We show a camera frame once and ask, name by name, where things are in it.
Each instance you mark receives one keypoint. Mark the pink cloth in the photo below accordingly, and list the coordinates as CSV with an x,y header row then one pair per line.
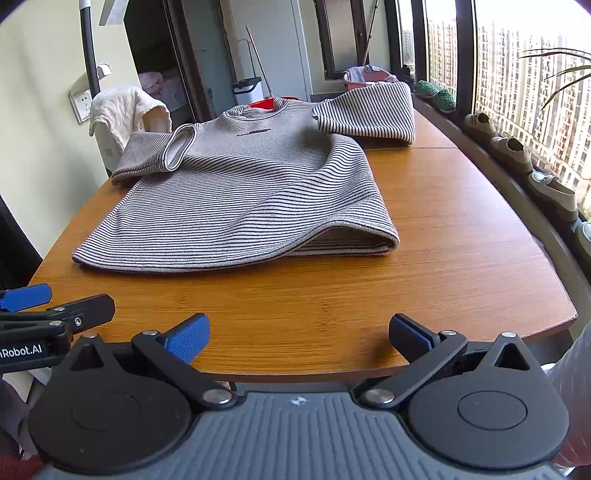
x,y
157,85

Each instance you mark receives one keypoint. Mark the striped knit sweater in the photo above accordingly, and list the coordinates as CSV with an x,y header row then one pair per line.
x,y
249,194

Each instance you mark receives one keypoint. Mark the white trash bin black lid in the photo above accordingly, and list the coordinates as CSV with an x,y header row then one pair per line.
x,y
247,92

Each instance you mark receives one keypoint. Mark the red plastic bucket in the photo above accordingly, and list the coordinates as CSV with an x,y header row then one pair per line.
x,y
270,104

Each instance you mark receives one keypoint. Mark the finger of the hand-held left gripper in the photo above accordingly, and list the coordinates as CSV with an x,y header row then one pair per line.
x,y
25,297
87,310

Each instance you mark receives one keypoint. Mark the small potted plant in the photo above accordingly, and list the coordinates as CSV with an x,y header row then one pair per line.
x,y
445,100
427,88

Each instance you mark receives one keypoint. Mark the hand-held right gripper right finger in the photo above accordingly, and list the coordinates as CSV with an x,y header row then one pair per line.
x,y
411,338

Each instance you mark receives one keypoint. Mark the black vacuum pole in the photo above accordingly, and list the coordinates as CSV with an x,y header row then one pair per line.
x,y
90,46

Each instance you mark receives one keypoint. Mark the white wall socket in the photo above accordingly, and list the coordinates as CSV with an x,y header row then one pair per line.
x,y
81,105

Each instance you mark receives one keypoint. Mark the pink plastic basin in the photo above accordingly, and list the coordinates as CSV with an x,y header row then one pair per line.
x,y
367,76

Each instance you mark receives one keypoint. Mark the black window frame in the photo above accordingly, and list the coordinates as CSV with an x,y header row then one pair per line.
x,y
465,55

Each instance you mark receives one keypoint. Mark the green plant leaves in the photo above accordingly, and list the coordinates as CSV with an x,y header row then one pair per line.
x,y
565,69

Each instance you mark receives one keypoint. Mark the cream towel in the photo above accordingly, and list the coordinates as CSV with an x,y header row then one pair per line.
x,y
122,113

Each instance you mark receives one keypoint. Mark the white appliance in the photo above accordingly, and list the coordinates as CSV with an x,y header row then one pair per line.
x,y
105,154

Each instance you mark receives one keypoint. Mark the person's leg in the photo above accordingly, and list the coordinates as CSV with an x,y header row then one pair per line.
x,y
575,397

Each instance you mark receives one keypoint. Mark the beige shoe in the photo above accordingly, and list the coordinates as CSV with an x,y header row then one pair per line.
x,y
512,153
480,124
584,240
554,196

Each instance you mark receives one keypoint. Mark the dark framed glass door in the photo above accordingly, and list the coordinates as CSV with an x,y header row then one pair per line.
x,y
351,37

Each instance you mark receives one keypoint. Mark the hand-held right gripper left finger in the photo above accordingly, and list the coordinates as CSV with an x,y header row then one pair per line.
x,y
187,339

